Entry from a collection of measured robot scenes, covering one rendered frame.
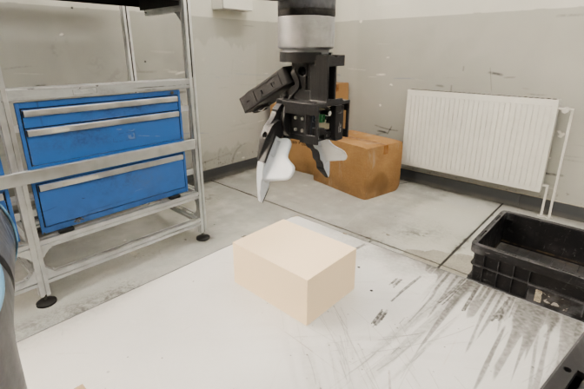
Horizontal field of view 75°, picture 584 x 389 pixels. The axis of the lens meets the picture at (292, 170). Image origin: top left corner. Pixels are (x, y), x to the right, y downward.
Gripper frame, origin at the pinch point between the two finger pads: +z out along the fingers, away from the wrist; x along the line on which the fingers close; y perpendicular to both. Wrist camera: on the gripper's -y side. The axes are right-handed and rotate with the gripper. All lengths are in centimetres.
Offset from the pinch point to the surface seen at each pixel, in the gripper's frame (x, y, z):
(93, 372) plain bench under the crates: -29.7, -5.7, 17.3
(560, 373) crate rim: -21.7, 36.4, -6.0
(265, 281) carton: -5.9, -0.2, 13.7
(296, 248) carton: -0.5, 1.3, 9.7
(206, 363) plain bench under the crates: -19.5, 3.2, 17.2
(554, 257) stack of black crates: 85, 27, 38
